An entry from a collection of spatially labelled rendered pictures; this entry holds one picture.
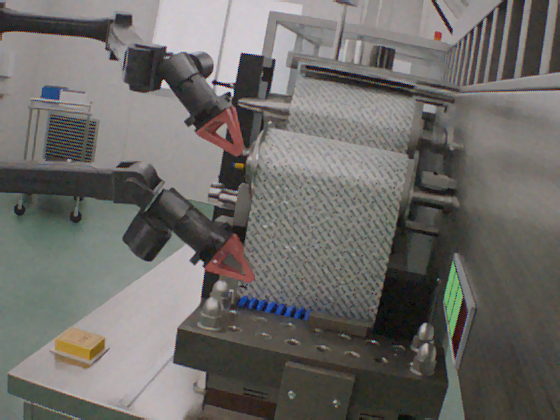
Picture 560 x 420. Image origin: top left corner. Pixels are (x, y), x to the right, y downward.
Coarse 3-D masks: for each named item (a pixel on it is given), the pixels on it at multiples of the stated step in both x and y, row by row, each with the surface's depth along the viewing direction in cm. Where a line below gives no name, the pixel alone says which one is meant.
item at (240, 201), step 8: (224, 192) 127; (232, 192) 127; (240, 192) 125; (224, 200) 127; (232, 200) 127; (240, 200) 125; (248, 200) 125; (232, 208) 127; (240, 208) 126; (248, 208) 125; (224, 216) 131; (240, 216) 126; (248, 216) 126; (216, 224) 127; (232, 224) 126; (240, 224) 126; (240, 232) 126; (240, 240) 127; (232, 256) 128; (232, 264) 128; (224, 280) 129; (232, 280) 129; (232, 288) 129
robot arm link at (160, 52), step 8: (144, 48) 120; (152, 48) 119; (160, 48) 119; (160, 56) 120; (168, 56) 124; (192, 56) 124; (200, 56) 125; (208, 56) 128; (160, 64) 121; (200, 64) 124; (208, 64) 126; (152, 72) 120; (200, 72) 124; (208, 72) 127; (152, 80) 121; (160, 80) 123; (136, 88) 122; (144, 88) 122; (152, 88) 121; (160, 88) 124
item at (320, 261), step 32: (256, 224) 118; (288, 224) 117; (320, 224) 116; (352, 224) 115; (384, 224) 115; (256, 256) 119; (288, 256) 118; (320, 256) 117; (352, 256) 116; (384, 256) 115; (256, 288) 120; (288, 288) 119; (320, 288) 118; (352, 288) 117
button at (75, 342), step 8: (72, 328) 119; (64, 336) 115; (72, 336) 116; (80, 336) 117; (88, 336) 118; (96, 336) 118; (56, 344) 114; (64, 344) 113; (72, 344) 113; (80, 344) 114; (88, 344) 114; (96, 344) 115; (104, 344) 119; (64, 352) 114; (72, 352) 113; (80, 352) 113; (88, 352) 113; (96, 352) 116; (88, 360) 113
